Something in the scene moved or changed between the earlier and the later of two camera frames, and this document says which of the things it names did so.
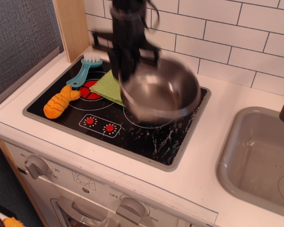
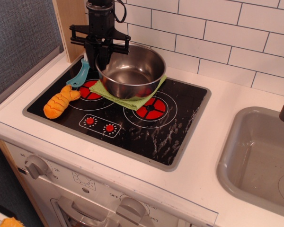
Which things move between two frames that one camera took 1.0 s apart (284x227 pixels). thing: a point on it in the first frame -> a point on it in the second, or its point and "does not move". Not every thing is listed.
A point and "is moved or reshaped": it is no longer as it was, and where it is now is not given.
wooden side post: x=72 y=18 does not move
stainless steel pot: x=167 y=92 is moved or reshaped
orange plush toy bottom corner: x=12 y=222 does not move
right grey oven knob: x=131 y=210 does not move
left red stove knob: x=90 y=121 does not move
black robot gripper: x=127 y=46 -> x=101 y=26
